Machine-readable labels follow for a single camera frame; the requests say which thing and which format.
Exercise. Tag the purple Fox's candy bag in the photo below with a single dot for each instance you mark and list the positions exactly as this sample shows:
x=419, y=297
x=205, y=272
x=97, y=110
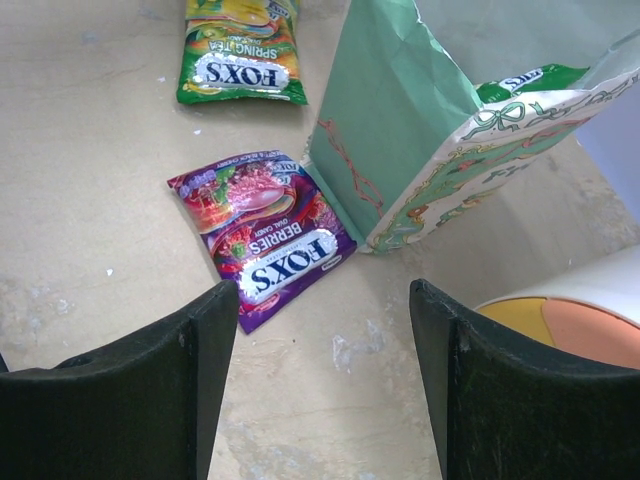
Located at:
x=267, y=226

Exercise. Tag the white round drawer box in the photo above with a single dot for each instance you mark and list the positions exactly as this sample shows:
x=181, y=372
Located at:
x=591, y=311

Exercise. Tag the yellow green Fox's candy bag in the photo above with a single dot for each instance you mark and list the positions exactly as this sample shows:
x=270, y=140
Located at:
x=240, y=49

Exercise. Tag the green snack packet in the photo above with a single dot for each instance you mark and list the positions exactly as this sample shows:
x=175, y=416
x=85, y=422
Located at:
x=549, y=77

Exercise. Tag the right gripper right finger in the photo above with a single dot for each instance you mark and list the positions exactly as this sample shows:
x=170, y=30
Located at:
x=504, y=406

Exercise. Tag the green paper bag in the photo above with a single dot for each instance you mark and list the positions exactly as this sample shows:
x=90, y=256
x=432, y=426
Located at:
x=403, y=144

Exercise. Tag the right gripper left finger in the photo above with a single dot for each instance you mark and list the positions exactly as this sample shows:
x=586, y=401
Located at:
x=145, y=406

